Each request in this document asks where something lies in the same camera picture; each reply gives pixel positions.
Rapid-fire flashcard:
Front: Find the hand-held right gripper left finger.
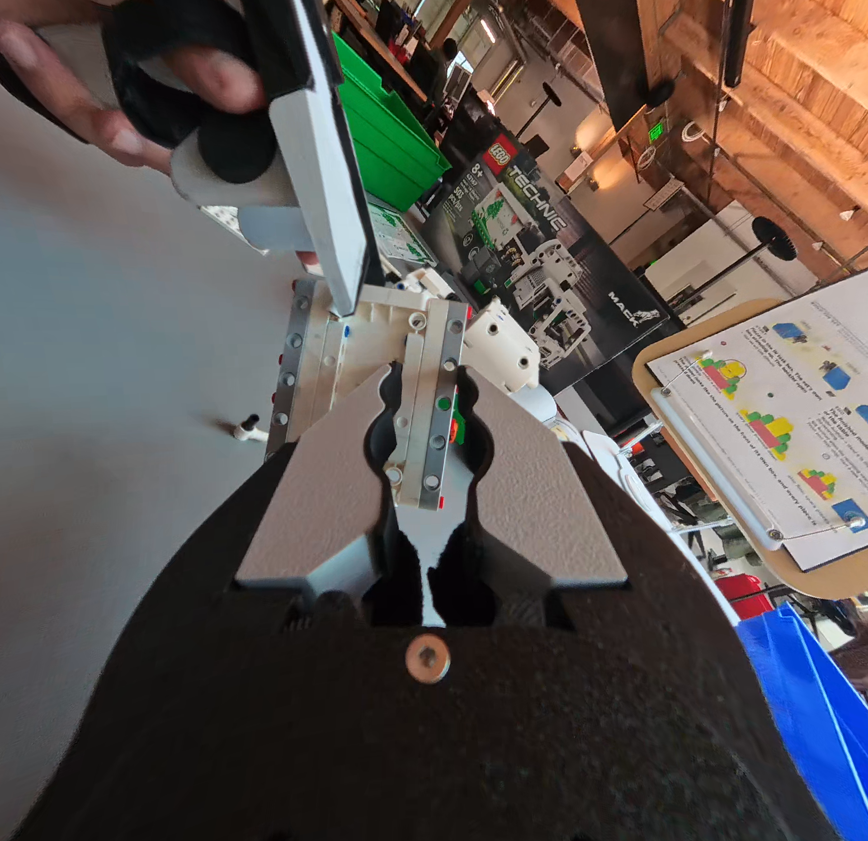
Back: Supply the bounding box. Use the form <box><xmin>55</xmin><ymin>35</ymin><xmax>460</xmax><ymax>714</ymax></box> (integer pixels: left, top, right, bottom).
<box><xmin>234</xmin><ymin>361</ymin><xmax>401</xmax><ymax>598</ymax></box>

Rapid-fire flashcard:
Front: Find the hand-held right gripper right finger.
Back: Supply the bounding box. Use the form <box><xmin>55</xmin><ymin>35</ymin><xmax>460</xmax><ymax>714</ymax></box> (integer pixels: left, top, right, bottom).
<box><xmin>456</xmin><ymin>365</ymin><xmax>630</xmax><ymax>594</ymax></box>

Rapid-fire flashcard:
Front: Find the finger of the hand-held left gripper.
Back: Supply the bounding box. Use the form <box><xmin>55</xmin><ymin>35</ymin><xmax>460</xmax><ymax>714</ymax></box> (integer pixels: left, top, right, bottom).
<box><xmin>231</xmin><ymin>0</ymin><xmax>387</xmax><ymax>320</ymax></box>

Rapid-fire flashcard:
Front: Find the grey and white lego panel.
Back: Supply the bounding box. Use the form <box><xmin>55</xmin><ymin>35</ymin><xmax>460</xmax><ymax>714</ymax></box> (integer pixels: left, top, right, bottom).
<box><xmin>266</xmin><ymin>278</ymin><xmax>476</xmax><ymax>513</ymax></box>

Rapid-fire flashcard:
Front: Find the white lego plate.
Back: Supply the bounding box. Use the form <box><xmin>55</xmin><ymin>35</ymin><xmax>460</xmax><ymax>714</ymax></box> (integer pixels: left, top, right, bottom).
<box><xmin>198</xmin><ymin>205</ymin><xmax>269</xmax><ymax>255</ymax></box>

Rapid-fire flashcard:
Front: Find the lego instruction booklet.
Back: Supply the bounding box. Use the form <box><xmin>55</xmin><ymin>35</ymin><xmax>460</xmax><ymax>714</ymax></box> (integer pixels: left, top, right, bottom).
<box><xmin>368</xmin><ymin>202</ymin><xmax>438</xmax><ymax>272</ymax></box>

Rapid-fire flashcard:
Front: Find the lego set box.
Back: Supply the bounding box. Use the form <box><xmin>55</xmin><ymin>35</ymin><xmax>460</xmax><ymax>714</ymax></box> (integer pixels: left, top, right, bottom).
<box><xmin>420</xmin><ymin>132</ymin><xmax>686</xmax><ymax>397</ymax></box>

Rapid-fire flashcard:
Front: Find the person's left hand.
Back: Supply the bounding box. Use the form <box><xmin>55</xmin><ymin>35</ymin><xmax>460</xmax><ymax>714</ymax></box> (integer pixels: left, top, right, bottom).
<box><xmin>0</xmin><ymin>0</ymin><xmax>269</xmax><ymax>177</ymax></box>

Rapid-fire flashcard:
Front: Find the green plastic bin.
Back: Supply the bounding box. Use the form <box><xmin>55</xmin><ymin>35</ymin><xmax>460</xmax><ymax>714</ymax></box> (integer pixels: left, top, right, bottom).
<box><xmin>332</xmin><ymin>33</ymin><xmax>452</xmax><ymax>213</ymax></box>

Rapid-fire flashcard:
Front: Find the instruction sheet on clipboard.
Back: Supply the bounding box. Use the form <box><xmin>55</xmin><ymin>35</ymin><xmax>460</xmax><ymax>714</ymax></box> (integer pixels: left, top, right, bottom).
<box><xmin>632</xmin><ymin>271</ymin><xmax>868</xmax><ymax>601</ymax></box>

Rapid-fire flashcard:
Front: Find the red container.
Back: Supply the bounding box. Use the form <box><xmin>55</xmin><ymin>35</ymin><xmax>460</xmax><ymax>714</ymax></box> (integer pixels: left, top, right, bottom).
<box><xmin>715</xmin><ymin>573</ymin><xmax>774</xmax><ymax>621</ymax></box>

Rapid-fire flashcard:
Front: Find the black round-base stand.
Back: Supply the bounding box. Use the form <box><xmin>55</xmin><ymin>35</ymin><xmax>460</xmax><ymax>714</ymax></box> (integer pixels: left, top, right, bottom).
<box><xmin>647</xmin><ymin>216</ymin><xmax>800</xmax><ymax>299</ymax></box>
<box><xmin>515</xmin><ymin>81</ymin><xmax>565</xmax><ymax>140</ymax></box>

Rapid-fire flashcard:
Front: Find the printed instruction sheet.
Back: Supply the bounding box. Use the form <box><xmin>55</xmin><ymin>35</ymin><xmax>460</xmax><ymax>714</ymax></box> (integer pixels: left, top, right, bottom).
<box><xmin>647</xmin><ymin>271</ymin><xmax>868</xmax><ymax>574</ymax></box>

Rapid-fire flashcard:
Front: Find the blue plastic bin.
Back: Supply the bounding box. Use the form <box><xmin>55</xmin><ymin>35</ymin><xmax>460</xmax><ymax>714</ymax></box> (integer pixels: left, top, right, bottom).
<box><xmin>736</xmin><ymin>602</ymin><xmax>868</xmax><ymax>841</ymax></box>

